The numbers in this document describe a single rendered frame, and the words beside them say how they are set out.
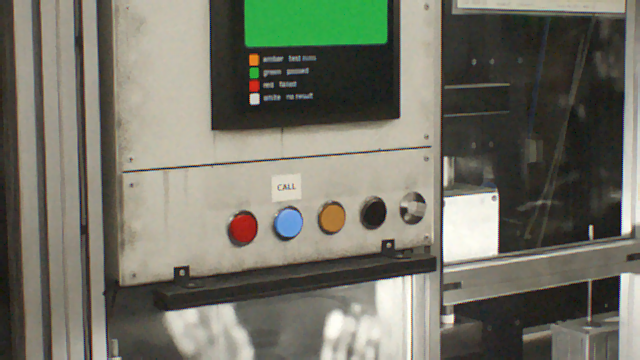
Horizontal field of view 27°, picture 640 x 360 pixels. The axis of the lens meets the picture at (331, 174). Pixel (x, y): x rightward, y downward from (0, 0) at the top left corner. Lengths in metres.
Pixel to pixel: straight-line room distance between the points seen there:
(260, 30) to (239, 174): 0.16
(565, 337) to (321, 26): 0.84
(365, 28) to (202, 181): 0.26
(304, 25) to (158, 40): 0.17
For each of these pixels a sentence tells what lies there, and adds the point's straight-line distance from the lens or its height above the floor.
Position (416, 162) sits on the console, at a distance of 1.61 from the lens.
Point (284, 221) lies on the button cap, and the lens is 1.49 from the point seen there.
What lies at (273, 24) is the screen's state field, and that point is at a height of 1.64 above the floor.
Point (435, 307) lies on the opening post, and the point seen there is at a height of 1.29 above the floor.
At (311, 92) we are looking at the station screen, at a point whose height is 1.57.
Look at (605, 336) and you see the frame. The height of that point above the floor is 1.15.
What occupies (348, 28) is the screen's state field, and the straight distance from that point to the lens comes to 1.51.
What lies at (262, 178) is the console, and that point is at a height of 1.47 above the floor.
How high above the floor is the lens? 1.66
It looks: 7 degrees down
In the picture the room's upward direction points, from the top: straight up
